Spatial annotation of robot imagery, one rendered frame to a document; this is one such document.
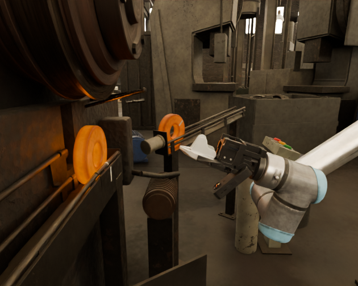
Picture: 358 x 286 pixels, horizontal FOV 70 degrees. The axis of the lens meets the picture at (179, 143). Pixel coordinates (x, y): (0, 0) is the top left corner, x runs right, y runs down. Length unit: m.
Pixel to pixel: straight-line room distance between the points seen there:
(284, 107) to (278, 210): 2.17
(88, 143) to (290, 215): 0.53
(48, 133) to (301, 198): 0.62
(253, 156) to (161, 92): 2.82
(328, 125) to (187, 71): 1.72
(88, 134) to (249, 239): 1.10
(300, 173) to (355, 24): 3.33
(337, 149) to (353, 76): 3.55
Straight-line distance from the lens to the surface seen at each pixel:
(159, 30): 3.43
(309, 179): 0.71
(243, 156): 0.66
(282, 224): 0.74
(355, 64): 4.41
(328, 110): 3.17
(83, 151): 0.63
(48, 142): 0.63
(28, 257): 0.43
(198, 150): 0.64
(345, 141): 0.88
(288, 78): 4.42
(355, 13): 3.92
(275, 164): 0.67
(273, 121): 2.79
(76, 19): 0.52
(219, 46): 3.04
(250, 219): 1.45
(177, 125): 1.13
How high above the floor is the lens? 0.93
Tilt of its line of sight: 14 degrees down
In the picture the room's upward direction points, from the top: straight up
